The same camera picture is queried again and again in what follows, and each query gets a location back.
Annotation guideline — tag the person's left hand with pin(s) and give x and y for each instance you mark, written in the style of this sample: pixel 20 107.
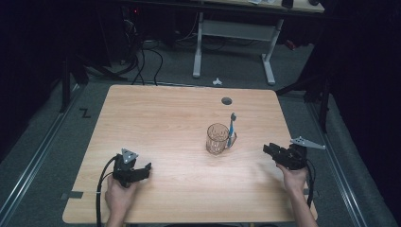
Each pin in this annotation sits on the person's left hand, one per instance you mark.
pixel 119 197

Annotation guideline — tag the person's right hand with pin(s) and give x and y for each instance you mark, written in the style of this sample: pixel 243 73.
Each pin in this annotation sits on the person's right hand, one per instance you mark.
pixel 294 179

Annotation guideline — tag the metal floor rail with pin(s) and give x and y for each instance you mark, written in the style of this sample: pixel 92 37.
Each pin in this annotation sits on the metal floor rail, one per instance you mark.
pixel 38 157
pixel 340 170

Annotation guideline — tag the small red object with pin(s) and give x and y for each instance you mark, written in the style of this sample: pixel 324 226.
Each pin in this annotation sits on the small red object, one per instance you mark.
pixel 290 44

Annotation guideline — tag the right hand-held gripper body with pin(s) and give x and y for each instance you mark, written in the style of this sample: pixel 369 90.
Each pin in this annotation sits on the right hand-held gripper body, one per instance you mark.
pixel 294 156

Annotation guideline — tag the small white floor object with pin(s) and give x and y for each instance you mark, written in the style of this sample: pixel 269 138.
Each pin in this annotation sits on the small white floor object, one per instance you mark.
pixel 217 82

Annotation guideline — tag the clear glass mug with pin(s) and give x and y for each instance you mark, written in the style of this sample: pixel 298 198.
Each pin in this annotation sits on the clear glass mug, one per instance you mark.
pixel 217 138

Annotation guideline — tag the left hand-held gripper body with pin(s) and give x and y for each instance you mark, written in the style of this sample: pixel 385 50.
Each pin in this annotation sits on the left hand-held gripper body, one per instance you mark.
pixel 124 167

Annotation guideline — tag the white metal desk frame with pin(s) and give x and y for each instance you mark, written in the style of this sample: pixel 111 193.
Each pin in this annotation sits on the white metal desk frame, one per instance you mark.
pixel 233 31

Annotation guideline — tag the grey round table grommet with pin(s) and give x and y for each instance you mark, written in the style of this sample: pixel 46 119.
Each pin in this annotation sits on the grey round table grommet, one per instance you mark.
pixel 226 101

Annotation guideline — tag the black metal stand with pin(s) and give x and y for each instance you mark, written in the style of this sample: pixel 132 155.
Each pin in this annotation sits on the black metal stand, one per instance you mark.
pixel 318 94
pixel 67 82

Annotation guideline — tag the blue toothbrush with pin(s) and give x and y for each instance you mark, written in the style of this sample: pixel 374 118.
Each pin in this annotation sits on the blue toothbrush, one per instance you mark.
pixel 232 126

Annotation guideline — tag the grey tape strip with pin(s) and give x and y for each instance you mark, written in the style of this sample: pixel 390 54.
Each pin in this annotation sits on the grey tape strip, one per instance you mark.
pixel 75 195

